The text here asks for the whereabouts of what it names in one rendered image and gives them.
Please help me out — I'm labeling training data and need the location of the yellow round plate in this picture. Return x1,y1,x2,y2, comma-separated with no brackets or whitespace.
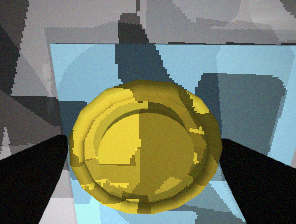
69,79,223,214

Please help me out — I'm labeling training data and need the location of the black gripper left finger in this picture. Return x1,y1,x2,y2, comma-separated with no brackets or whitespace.
0,135,68,224

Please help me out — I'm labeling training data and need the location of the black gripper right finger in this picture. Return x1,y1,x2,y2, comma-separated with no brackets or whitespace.
219,138,296,224

